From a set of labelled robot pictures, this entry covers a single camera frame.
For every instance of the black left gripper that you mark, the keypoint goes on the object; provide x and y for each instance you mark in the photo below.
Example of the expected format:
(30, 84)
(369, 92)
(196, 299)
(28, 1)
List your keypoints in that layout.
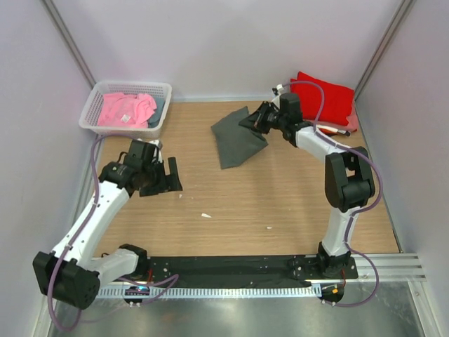
(161, 179)

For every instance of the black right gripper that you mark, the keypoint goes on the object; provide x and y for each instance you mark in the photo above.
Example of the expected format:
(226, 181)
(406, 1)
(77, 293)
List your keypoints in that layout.
(264, 116)

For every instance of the dark grey t shirt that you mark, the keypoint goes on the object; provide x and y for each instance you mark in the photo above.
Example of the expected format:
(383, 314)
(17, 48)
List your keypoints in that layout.
(235, 143)

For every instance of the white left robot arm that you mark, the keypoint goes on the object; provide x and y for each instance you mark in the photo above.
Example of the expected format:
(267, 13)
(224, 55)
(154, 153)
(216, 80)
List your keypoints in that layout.
(69, 273)

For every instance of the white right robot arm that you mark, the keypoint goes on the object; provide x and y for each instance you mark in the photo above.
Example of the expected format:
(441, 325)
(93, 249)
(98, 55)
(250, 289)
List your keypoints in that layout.
(349, 182)

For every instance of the blue grey t shirt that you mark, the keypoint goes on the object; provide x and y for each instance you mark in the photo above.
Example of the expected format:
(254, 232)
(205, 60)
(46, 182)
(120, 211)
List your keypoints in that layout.
(153, 121)

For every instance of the red folded t shirt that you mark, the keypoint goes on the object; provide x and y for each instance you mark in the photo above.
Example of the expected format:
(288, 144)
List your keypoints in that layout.
(338, 103)

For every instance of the white plastic laundry basket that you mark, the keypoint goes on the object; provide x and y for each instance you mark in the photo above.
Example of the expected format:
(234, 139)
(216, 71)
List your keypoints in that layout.
(91, 110)

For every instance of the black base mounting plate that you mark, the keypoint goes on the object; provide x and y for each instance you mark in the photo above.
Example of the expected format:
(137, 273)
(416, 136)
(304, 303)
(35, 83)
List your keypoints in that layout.
(246, 272)

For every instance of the pink white folded t shirt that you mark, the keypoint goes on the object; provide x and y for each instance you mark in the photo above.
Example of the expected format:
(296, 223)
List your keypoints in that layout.
(350, 123)

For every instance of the white slotted cable duct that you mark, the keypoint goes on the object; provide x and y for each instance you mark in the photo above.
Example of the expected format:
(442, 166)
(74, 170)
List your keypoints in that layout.
(128, 292)

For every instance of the aluminium frame rail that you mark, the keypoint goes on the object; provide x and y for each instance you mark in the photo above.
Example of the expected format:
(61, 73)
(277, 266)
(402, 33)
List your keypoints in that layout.
(389, 267)

